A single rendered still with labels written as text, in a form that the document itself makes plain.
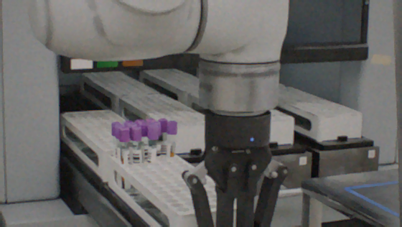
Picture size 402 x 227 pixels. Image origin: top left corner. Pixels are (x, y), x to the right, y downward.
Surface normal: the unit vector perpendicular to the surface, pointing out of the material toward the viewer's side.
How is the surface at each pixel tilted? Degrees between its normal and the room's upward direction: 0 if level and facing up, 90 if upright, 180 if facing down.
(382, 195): 0
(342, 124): 90
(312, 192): 90
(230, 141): 90
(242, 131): 90
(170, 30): 128
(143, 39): 133
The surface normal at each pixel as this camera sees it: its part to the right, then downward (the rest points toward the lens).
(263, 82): 0.56, 0.18
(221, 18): 0.43, 0.33
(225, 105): -0.39, 0.18
